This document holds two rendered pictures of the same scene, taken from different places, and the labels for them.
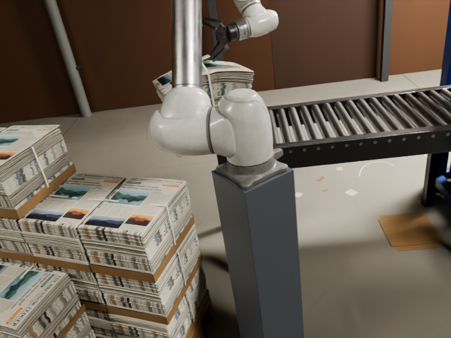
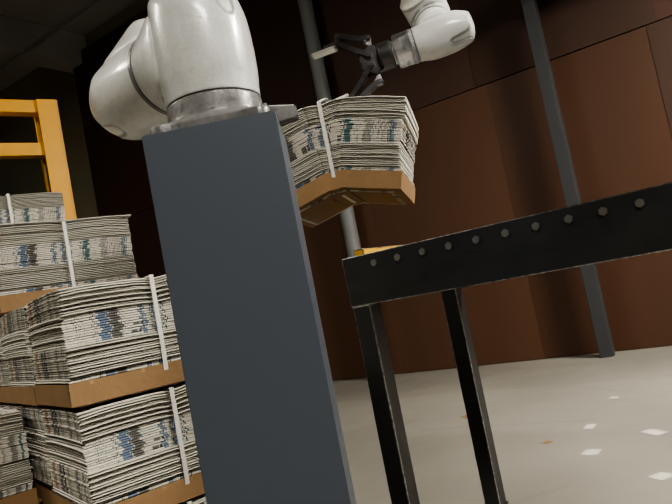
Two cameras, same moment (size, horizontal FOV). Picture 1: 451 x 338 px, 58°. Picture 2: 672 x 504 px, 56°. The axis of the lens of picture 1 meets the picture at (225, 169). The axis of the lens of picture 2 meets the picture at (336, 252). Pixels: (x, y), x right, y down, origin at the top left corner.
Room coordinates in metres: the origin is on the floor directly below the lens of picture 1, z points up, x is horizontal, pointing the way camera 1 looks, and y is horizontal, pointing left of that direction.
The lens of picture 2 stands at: (0.37, -0.70, 0.72)
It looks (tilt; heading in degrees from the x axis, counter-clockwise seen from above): 4 degrees up; 28
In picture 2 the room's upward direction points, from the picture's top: 11 degrees counter-clockwise
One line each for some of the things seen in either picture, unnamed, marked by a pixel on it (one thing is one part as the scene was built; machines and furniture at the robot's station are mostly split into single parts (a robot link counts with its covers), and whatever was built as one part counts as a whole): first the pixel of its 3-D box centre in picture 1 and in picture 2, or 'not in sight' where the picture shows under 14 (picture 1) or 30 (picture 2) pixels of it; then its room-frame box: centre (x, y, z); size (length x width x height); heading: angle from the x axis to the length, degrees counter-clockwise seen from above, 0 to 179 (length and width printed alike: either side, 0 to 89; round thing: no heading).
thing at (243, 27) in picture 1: (240, 29); (404, 49); (1.94, -0.17, 1.31); 0.09 x 0.06 x 0.09; 16
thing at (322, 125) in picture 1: (321, 123); not in sight; (1.96, -0.54, 0.77); 0.47 x 0.05 x 0.05; 174
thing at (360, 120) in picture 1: (359, 119); not in sight; (1.94, -0.73, 0.77); 0.47 x 0.05 x 0.05; 174
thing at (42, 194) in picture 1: (23, 187); (60, 299); (1.60, 0.89, 0.86); 0.38 x 0.29 x 0.04; 158
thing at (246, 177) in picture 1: (255, 160); (229, 120); (1.20, -0.10, 1.03); 0.22 x 0.18 x 0.06; 119
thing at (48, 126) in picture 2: not in sight; (77, 299); (2.31, 1.71, 0.92); 0.09 x 0.09 x 1.85; 66
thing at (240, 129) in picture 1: (242, 125); (198, 43); (1.19, -0.08, 1.17); 0.18 x 0.16 x 0.22; 75
